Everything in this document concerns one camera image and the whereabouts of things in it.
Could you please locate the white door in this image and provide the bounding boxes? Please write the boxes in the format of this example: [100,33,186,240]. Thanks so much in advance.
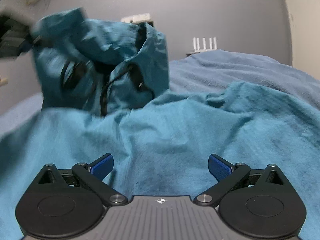
[280,0,320,68]

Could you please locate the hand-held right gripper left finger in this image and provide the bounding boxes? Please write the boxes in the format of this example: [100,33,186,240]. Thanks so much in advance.
[32,153,128,206]

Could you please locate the white wall outlet strip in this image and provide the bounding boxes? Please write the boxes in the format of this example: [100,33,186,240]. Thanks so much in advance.
[121,13,152,24]

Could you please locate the blue blanket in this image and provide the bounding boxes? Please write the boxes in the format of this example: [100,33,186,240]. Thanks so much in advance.
[0,49,320,140]

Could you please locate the white router with antennas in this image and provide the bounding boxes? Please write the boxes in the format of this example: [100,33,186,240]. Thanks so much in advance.
[186,37,217,54]

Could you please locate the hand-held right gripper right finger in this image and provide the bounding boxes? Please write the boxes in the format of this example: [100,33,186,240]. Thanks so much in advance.
[194,153,288,207]

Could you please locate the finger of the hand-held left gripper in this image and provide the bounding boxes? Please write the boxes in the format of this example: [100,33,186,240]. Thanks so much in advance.
[21,31,52,55]

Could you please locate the teal zip jacket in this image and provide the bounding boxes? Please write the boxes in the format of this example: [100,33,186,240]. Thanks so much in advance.
[0,7,320,240]

